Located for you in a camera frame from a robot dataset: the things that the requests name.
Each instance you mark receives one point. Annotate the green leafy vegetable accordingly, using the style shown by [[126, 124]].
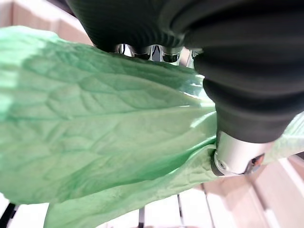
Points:
[[95, 123]]

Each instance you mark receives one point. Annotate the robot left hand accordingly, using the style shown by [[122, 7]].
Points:
[[237, 59]]

